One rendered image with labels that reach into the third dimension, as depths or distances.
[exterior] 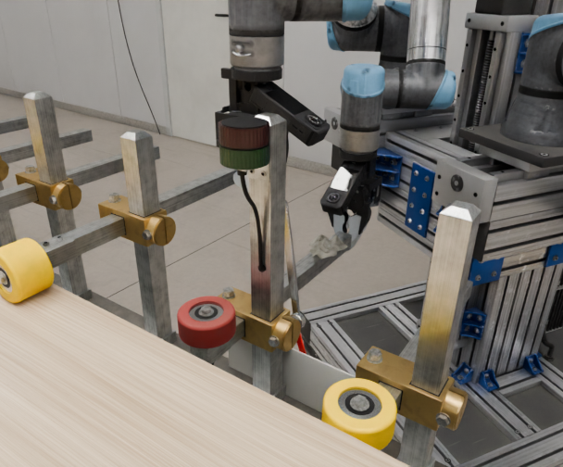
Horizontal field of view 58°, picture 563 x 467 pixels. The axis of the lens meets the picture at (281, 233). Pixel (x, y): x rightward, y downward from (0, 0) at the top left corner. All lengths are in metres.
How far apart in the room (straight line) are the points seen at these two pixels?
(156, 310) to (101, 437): 0.40
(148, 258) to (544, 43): 0.80
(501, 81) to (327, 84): 2.51
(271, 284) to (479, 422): 1.02
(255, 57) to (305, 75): 3.13
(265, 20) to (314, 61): 3.08
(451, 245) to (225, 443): 0.31
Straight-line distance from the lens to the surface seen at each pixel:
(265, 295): 0.73
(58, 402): 0.63
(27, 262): 0.78
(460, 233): 0.56
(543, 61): 1.09
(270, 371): 0.81
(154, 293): 0.92
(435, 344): 0.63
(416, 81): 1.05
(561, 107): 1.11
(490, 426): 1.63
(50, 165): 1.04
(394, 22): 1.45
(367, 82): 0.94
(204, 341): 0.70
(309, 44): 3.79
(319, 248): 0.94
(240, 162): 0.60
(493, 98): 1.34
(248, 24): 0.71
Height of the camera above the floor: 1.32
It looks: 26 degrees down
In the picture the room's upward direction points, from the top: 1 degrees clockwise
